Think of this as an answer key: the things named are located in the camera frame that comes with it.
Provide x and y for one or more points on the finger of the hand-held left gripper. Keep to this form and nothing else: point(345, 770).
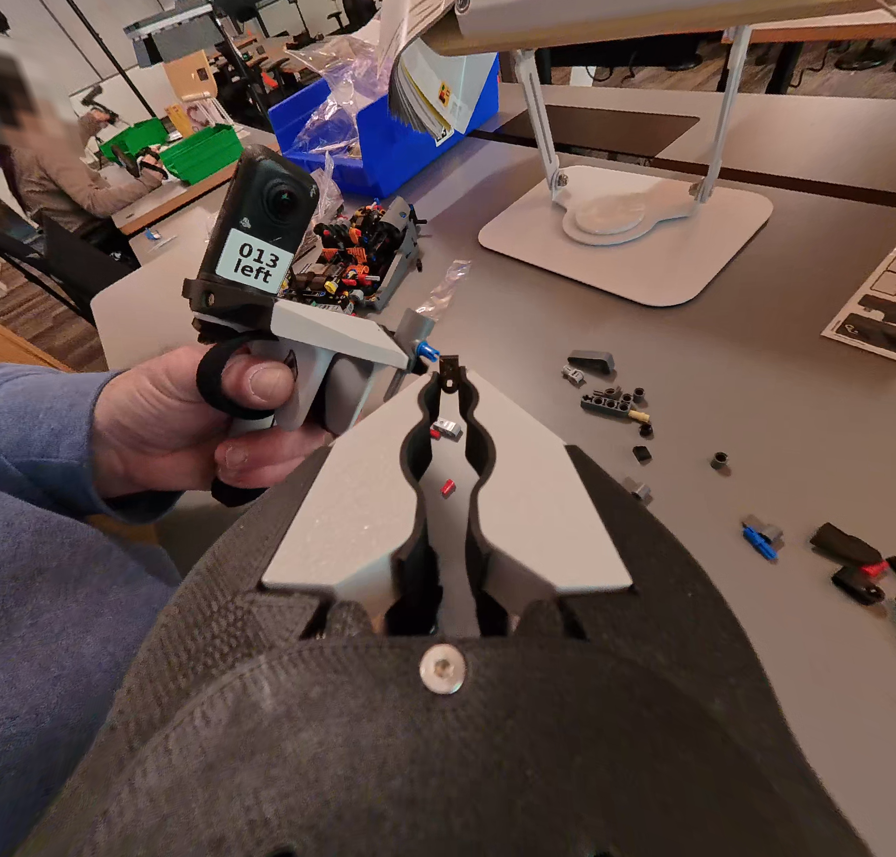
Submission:
point(329, 332)

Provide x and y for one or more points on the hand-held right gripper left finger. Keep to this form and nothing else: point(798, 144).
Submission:
point(336, 514)

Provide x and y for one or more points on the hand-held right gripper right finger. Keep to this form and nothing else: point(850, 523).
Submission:
point(553, 514)

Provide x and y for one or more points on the small grey lego axle assembly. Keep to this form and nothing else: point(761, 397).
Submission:
point(414, 329)

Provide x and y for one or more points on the black lego connector piece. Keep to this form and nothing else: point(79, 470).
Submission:
point(450, 373)

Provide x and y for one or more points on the person's left forearm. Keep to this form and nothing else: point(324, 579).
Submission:
point(49, 437)

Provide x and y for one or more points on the large lego car chassis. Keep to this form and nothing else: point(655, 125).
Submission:
point(350, 262)

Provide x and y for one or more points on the scattered loose lego pieces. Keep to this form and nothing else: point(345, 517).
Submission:
point(616, 402)

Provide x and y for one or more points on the lego instruction book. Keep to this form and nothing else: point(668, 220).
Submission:
point(427, 80)

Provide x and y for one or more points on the person's left hand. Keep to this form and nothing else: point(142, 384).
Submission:
point(154, 423)

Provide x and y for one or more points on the neighbouring wooden desk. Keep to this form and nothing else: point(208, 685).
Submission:
point(161, 199)

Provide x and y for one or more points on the crumpled clear plastic bags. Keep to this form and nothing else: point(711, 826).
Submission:
point(336, 94)

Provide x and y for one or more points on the blue plastic bin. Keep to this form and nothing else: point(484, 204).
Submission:
point(392, 143)

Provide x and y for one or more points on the studio light panel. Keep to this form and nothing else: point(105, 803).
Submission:
point(175, 35)

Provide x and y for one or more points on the black light stand pole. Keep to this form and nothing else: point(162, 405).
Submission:
point(105, 49)

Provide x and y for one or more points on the sticker sheet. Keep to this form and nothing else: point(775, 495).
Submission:
point(868, 311)

